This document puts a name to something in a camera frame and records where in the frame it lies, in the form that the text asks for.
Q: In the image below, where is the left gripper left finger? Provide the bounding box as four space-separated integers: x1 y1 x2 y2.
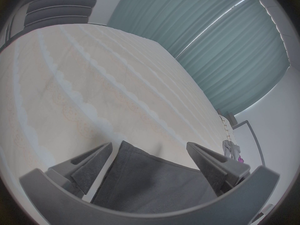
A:
48 142 113 194

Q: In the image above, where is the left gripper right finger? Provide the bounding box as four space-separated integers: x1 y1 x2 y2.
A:
186 142 251 193

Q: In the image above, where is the black T-shirt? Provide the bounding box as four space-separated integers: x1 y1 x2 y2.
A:
90 140 218 214

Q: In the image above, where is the bed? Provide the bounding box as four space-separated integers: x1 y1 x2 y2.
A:
0 24 265 203

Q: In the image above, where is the grey garment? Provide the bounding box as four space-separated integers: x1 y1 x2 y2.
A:
222 140 241 160

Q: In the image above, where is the black chest of drawers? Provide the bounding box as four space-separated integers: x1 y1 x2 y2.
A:
23 0 97 28

